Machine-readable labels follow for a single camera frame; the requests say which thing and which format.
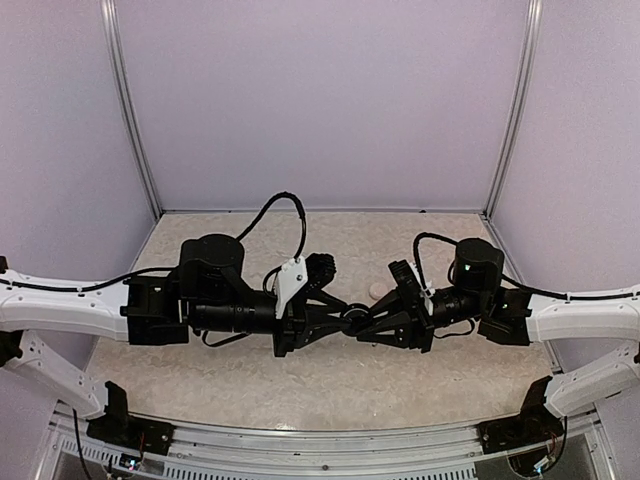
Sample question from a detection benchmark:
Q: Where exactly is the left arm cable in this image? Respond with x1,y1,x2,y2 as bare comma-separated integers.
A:
235,192,307,261

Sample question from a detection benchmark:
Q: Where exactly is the left aluminium frame post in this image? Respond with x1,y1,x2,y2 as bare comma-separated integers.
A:
100,0,164,221

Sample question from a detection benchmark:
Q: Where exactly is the black earbud charging case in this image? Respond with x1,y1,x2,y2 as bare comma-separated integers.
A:
340,303,371,337

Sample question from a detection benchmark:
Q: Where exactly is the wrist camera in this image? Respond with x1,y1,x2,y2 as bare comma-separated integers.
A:
274,253,337,320
388,260,434,315

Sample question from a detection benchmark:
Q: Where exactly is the pink round case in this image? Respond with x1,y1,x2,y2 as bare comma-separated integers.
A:
368,282,390,300

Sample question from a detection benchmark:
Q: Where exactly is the front aluminium rail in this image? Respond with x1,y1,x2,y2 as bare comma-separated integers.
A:
47,394,609,480

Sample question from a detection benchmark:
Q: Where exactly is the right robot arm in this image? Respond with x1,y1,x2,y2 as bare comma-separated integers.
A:
346,238,639,444

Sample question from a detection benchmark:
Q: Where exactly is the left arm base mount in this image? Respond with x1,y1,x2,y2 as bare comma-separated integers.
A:
87,416,176,456

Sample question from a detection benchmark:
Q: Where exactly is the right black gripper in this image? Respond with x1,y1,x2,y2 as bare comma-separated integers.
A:
353,286,488,354

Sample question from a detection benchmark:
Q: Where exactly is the aluminium frame post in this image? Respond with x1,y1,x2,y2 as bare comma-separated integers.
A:
100,0,164,221
483,0,543,223

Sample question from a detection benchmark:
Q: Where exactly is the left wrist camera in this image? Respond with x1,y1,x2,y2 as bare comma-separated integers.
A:
274,253,337,320

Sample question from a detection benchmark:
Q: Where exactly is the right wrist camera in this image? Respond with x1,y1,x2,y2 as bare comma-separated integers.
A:
388,260,434,315

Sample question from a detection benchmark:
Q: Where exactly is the right aluminium frame post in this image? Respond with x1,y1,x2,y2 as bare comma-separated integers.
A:
483,0,543,223

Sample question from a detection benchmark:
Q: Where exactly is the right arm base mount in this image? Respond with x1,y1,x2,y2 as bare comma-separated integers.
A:
477,414,565,454

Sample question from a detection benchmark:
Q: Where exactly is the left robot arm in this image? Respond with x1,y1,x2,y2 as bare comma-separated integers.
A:
1,234,349,445

